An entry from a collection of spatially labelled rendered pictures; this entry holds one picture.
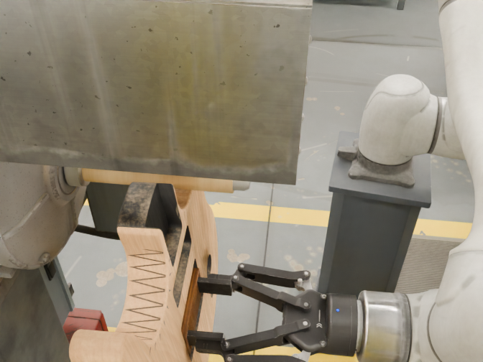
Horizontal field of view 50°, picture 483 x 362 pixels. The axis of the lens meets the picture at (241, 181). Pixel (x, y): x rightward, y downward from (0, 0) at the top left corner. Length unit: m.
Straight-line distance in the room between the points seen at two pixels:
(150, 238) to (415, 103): 0.98
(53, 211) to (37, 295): 0.38
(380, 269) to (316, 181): 0.94
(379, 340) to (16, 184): 0.44
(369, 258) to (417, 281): 0.57
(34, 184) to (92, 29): 0.29
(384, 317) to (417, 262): 1.62
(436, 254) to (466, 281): 1.79
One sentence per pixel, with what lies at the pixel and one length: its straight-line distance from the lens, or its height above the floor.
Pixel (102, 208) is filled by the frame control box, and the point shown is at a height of 0.99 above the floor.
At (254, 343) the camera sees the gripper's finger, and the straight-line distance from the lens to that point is 0.66.
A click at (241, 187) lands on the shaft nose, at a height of 1.25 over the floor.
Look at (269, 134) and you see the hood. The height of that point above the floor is 1.43.
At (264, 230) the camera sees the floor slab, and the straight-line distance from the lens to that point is 2.27.
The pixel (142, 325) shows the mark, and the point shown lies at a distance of 0.54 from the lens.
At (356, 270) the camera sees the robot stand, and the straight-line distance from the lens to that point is 1.70.
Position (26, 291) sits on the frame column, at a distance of 0.98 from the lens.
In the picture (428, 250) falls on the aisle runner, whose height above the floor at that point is 0.00.
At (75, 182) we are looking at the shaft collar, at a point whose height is 1.25.
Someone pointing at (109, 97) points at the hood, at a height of 1.45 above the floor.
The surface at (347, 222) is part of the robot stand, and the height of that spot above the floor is 0.56.
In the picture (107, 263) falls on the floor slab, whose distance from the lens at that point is 2.22.
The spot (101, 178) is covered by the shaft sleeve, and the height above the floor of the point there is 1.25.
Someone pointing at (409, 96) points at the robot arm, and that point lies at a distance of 1.37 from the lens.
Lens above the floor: 1.65
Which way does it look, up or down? 41 degrees down
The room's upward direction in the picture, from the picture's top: straight up
